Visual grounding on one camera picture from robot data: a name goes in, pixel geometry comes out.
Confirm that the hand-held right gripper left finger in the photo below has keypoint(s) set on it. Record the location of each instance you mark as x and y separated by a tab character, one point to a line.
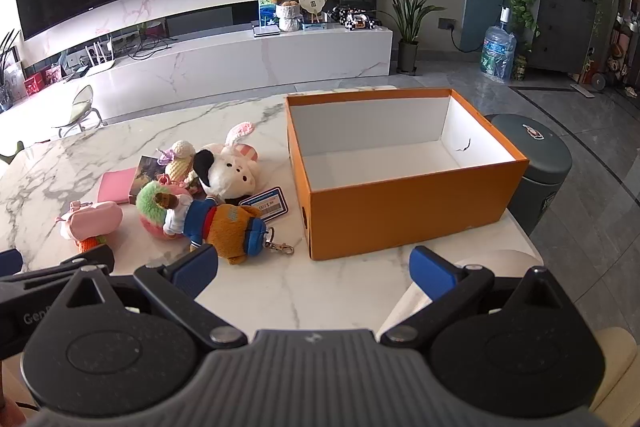
192	269

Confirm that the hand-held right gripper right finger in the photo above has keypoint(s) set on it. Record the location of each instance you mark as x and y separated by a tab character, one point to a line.
434	274

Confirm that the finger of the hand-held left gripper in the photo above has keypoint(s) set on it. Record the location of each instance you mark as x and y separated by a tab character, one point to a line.
10	261
102	257

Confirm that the orange knitted carrot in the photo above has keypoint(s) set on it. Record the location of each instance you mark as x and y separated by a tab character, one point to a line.
90	243

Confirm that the pink plush toy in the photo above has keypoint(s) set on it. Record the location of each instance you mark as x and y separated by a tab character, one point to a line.
95	217

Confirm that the green pink fuzzy plush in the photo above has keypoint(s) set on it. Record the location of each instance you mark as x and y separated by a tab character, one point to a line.
150	207

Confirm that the pink notebook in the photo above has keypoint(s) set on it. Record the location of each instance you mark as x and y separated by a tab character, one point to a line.
114	187

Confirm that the orange cardboard box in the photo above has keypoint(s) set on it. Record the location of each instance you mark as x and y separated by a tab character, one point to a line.
400	212

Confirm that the illustrated card box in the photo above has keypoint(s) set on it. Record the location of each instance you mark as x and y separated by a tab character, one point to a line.
145	172

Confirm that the blue white label card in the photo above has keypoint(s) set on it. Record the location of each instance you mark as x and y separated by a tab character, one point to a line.
265	204

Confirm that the white plush with bunny ears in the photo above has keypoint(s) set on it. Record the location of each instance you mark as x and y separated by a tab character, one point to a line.
232	174

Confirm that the cream knitted doll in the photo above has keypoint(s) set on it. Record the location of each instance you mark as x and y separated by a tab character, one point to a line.
179	162

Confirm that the cream chair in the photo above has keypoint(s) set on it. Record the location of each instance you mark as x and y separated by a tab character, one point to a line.
500	267

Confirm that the grey trash bin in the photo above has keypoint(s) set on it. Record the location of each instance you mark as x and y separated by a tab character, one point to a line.
537	167

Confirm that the clear green chair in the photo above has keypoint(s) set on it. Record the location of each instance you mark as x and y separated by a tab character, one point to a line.
80	107

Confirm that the red gift box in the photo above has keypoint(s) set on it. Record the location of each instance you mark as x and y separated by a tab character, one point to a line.
34	83

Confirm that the pink floral box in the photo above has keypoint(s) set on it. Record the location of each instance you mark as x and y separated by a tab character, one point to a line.
54	74

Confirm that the white router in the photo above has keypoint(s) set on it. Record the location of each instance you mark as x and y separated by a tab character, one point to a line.
100	64

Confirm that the white marble TV cabinet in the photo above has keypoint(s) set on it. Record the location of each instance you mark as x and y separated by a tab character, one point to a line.
225	62

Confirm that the potted long-leaf plant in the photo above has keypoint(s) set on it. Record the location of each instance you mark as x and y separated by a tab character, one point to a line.
408	54

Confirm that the green tin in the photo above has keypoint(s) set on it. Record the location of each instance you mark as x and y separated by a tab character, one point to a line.
520	68

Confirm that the blue water jug with pump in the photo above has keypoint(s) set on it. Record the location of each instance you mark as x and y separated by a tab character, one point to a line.
497	52

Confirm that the white floor scale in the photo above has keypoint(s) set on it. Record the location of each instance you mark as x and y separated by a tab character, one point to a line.
582	90

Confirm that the black dumbbell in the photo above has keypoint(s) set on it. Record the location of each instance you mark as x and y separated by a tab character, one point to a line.
596	79

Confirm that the black white toy car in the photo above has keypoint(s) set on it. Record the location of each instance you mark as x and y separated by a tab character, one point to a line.
356	19

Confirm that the blue tray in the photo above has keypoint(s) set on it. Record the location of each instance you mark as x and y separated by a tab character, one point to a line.
315	26

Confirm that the green blue painting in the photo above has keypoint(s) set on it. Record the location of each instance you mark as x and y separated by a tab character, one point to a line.
265	4

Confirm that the dark grey dresser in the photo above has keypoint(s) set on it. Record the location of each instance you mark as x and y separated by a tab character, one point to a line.
562	22

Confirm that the basketball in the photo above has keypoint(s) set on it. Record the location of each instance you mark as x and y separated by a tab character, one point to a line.
616	51

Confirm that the white hand fan on stand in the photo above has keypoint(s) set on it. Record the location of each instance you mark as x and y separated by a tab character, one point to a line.
311	2

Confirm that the dark wall socket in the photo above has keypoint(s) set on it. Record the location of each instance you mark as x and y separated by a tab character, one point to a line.
446	24

